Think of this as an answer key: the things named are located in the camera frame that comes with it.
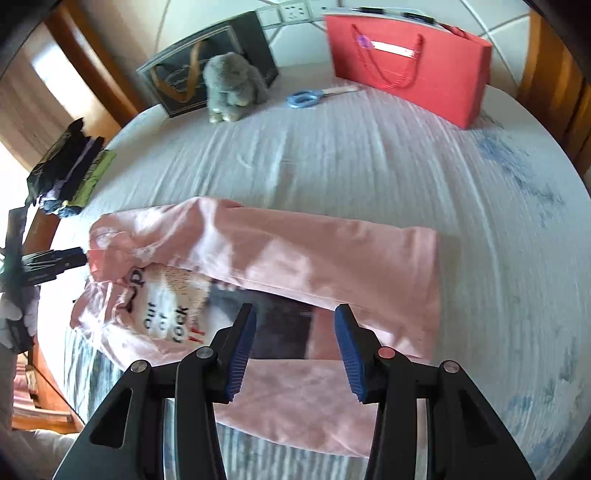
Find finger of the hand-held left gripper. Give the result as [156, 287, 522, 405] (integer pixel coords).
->
[21, 247, 89, 283]

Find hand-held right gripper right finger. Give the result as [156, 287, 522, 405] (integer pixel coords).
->
[333, 303, 539, 480]

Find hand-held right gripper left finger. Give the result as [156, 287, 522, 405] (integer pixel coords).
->
[52, 303, 258, 480]

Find pink printed shirt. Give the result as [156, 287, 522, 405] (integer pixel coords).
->
[69, 196, 439, 459]

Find person's left hand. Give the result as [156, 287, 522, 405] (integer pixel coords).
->
[0, 285, 41, 352]

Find black and green packet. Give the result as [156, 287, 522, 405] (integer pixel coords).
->
[25, 117, 117, 219]

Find grey striped bed sheet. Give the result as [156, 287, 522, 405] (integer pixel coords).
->
[34, 60, 591, 480]

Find black paper gift bag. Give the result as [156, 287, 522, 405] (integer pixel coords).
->
[137, 11, 280, 119]

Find grey plush rabbit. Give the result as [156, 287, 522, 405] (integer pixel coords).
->
[202, 52, 270, 124]

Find red paper gift bag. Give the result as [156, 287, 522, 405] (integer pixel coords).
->
[323, 11, 493, 130]

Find blue handled scissors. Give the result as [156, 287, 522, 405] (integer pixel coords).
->
[286, 85, 361, 110]

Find wooden bed frame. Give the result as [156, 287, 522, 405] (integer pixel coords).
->
[516, 10, 591, 172]

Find white wall outlet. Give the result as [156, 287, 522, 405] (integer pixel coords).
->
[277, 1, 324, 23]

